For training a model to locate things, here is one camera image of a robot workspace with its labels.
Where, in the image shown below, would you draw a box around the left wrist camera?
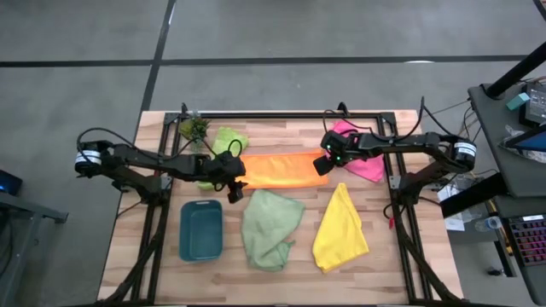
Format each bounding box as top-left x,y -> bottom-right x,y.
226,181 -> 248,205

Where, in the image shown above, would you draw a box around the backlit black keyboard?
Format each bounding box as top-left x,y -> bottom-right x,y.
508,214 -> 546,268

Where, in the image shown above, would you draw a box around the black device with blue light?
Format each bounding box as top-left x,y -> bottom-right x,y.
0,169 -> 23,197

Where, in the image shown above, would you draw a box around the black aluminium table frame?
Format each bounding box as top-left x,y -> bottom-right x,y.
96,111 -> 466,306

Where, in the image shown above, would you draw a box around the orange microfiber towel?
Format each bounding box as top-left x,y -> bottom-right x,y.
238,148 -> 330,190

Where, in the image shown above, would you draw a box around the teal plastic bin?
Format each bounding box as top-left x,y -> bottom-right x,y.
178,199 -> 224,263

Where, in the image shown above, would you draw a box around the small potted plant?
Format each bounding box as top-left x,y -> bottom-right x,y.
177,113 -> 212,144

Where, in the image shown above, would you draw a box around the small teal box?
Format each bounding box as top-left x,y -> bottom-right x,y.
506,92 -> 531,111

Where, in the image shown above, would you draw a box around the pale green teal-edged towel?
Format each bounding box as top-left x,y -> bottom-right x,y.
241,188 -> 306,273

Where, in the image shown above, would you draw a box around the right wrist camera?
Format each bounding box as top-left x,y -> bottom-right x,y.
312,153 -> 333,177

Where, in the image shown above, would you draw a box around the white papers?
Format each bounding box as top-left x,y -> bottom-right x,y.
437,172 -> 483,232

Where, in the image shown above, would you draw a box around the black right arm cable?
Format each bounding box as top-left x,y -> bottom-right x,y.
322,96 -> 454,142

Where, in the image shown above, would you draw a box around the black slanted pole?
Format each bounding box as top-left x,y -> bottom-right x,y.
485,40 -> 546,99

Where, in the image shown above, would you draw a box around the grey metal stand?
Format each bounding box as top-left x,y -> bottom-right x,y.
0,191 -> 69,306

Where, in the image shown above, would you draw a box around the clear water bottle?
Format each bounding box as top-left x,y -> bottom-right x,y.
474,216 -> 504,233

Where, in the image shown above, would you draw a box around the pink microfiber towel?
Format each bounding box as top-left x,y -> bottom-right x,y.
331,119 -> 386,183

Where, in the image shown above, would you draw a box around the black tablet device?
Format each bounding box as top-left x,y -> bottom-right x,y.
523,83 -> 546,129

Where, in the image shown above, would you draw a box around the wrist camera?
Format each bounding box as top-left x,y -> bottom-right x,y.
312,153 -> 333,177
226,181 -> 248,205

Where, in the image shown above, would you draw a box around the yellow microfiber towel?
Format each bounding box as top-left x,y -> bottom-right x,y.
311,182 -> 371,275

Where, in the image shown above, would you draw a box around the lime green microfiber towel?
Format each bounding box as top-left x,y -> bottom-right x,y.
196,126 -> 250,192

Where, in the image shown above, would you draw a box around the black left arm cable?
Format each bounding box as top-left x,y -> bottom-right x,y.
76,126 -> 244,164

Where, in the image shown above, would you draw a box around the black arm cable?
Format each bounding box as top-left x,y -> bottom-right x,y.
76,126 -> 244,164
322,96 -> 454,142

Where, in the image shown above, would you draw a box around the black side desk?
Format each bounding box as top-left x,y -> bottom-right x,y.
439,83 -> 546,306

